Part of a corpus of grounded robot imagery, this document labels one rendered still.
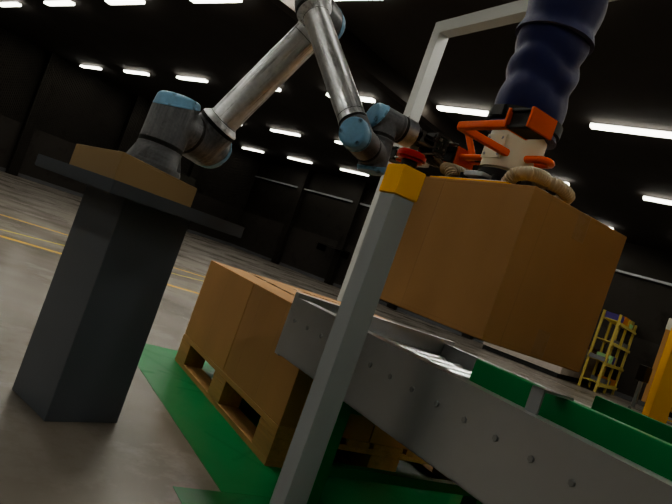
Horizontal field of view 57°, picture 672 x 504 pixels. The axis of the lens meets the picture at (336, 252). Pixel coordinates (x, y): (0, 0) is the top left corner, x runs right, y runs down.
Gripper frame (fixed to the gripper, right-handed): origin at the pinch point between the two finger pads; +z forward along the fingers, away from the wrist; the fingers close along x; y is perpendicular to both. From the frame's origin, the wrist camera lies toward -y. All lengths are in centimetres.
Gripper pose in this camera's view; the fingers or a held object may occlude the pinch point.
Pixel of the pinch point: (452, 158)
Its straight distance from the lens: 217.7
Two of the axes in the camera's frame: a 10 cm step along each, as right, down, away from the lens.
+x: 3.4, -9.4, 0.2
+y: 4.8, 1.6, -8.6
